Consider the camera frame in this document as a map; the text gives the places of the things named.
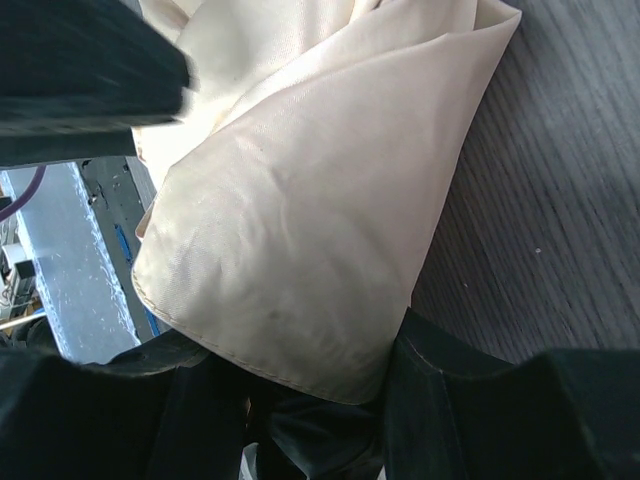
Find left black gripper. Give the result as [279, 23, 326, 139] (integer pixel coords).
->
[1, 1, 190, 168]

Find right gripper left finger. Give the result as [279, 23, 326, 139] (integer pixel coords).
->
[1, 333, 246, 479]

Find beige folding umbrella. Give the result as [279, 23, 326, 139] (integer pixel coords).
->
[132, 1, 522, 404]

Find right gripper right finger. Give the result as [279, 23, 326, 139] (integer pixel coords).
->
[383, 311, 639, 479]

